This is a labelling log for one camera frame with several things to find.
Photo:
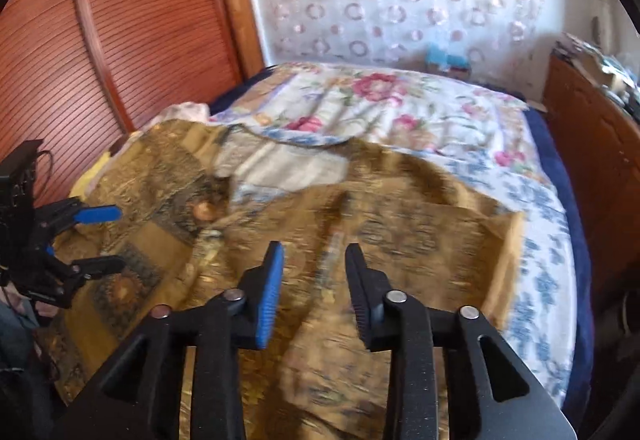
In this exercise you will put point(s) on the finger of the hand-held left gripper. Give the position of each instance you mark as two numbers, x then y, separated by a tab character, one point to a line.
97	215
95	266

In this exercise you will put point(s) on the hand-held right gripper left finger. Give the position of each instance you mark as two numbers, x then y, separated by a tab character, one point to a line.
268	300

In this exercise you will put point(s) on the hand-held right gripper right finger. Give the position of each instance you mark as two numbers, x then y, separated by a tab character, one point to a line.
364	300

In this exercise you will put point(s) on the gold patterned cloth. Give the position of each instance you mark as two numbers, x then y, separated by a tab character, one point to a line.
400	230

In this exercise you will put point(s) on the person's dark clothing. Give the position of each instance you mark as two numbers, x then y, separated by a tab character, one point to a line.
20	370

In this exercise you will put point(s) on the white pillow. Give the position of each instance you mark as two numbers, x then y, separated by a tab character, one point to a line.
180	114

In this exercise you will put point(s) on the wooden louvered wardrobe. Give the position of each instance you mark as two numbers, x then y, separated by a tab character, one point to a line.
125	45

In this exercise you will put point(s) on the white floral bedspread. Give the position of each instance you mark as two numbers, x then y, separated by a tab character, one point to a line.
450	120

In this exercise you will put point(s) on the navy floral fleece blanket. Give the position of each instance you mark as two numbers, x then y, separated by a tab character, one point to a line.
575	220

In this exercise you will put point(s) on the blue toy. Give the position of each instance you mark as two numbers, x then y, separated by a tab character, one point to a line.
447	62

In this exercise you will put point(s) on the wooden cabinet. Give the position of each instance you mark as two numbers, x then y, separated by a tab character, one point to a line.
590	160

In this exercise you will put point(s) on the clutter pile on cabinet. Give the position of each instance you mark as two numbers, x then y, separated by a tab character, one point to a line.
595	65

